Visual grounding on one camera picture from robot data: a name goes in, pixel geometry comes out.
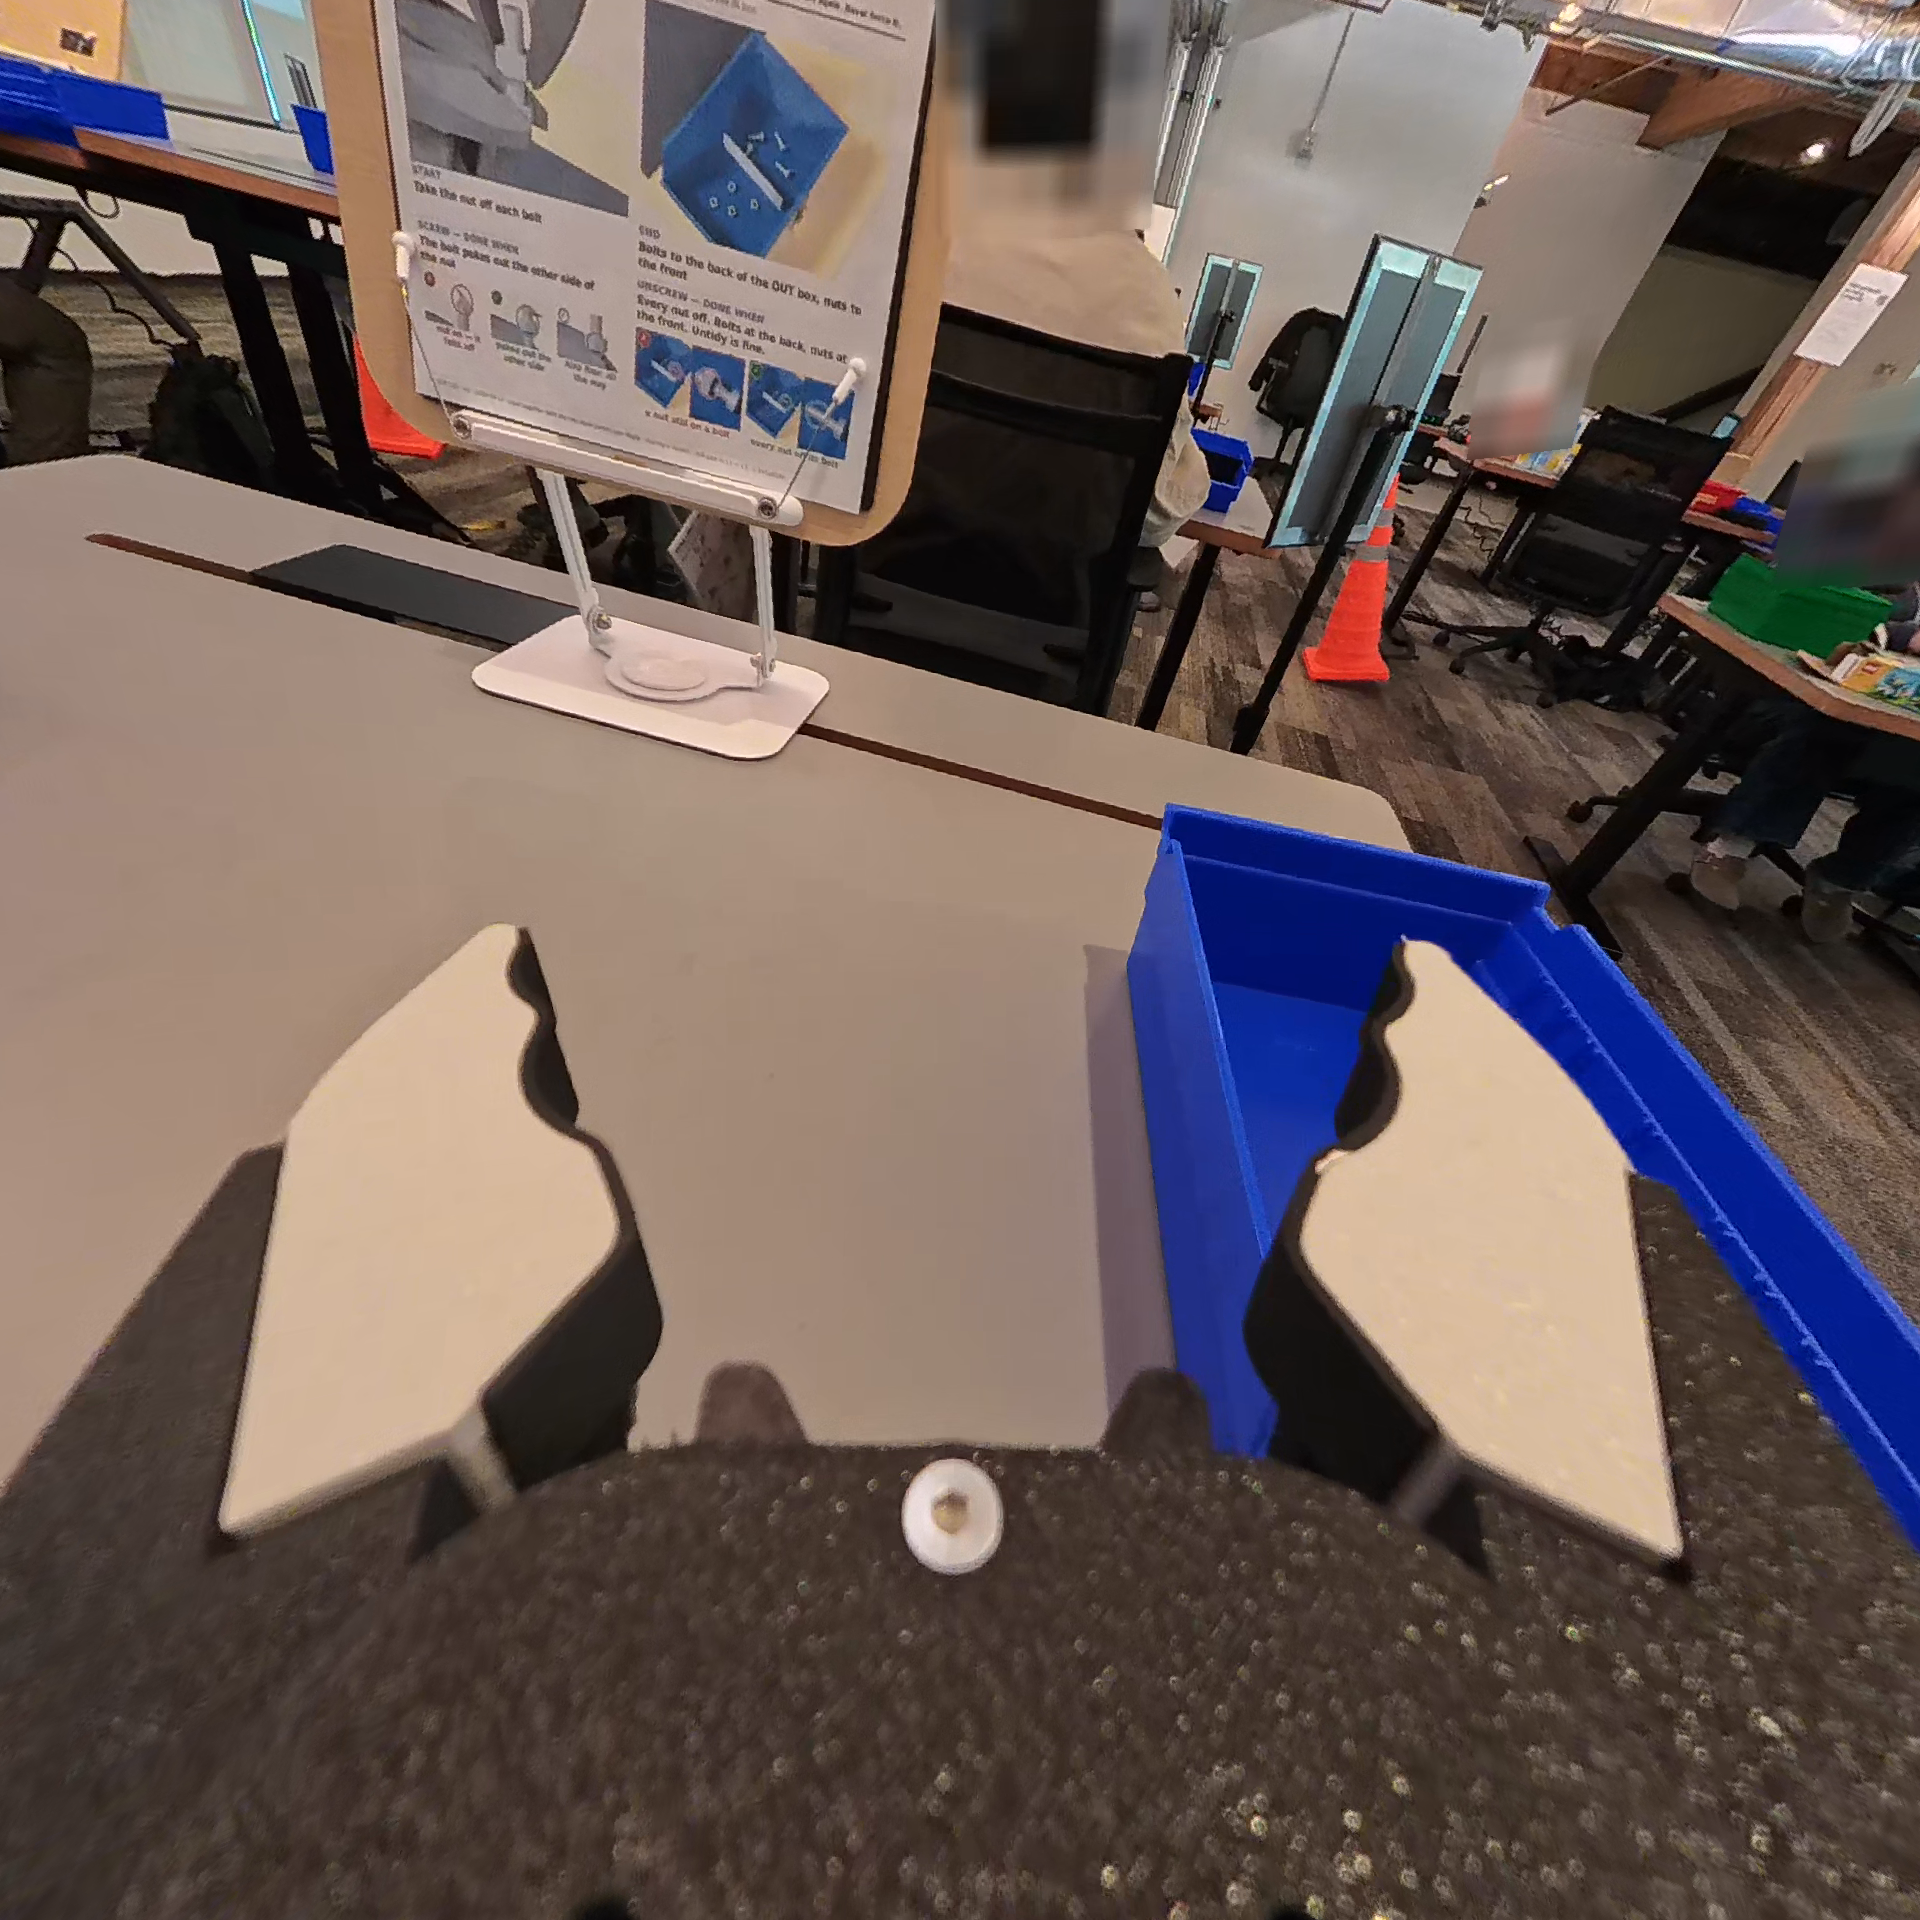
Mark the small blue bin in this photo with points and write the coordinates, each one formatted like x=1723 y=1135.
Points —
x=1222 y=475

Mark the black backpack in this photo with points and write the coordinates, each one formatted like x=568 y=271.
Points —
x=210 y=421

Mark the black mesh office chair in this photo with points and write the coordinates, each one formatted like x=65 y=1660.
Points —
x=1020 y=524

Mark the orange traffic cone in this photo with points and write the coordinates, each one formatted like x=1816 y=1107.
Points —
x=394 y=421
x=1357 y=615

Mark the grey-top table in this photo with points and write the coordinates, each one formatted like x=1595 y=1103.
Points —
x=1230 y=533

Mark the blue plastic bin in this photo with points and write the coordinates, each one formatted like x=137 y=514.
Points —
x=1275 y=931

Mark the white wall sign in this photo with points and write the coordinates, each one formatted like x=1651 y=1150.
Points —
x=1828 y=317

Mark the green plastic bin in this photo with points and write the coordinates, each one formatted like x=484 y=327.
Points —
x=1786 y=599

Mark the blue storage bin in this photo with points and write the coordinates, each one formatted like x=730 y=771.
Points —
x=90 y=107

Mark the small teal partition panel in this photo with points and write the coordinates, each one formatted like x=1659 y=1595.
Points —
x=1222 y=307

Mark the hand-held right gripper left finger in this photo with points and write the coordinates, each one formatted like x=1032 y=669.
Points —
x=421 y=1231

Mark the wooden-top table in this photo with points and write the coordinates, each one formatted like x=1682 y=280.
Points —
x=195 y=173
x=1756 y=669

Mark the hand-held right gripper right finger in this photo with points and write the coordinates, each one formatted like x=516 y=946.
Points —
x=1483 y=1276

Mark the printed paper sheet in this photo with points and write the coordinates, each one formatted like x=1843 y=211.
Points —
x=704 y=571

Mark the black chair with jacket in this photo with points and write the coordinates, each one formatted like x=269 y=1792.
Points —
x=1299 y=375

